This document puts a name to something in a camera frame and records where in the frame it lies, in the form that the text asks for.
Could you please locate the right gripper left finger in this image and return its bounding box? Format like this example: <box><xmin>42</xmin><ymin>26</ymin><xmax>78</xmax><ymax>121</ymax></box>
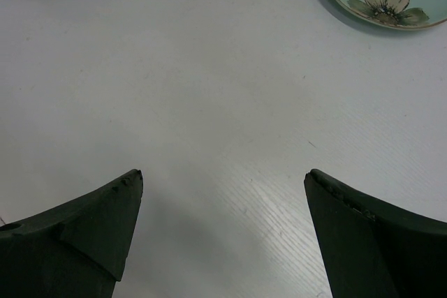
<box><xmin>1</xmin><ymin>170</ymin><xmax>142</xmax><ymax>297</ymax></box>

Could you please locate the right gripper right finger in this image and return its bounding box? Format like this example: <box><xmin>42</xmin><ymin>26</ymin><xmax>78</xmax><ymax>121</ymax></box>
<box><xmin>304</xmin><ymin>169</ymin><xmax>446</xmax><ymax>297</ymax></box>

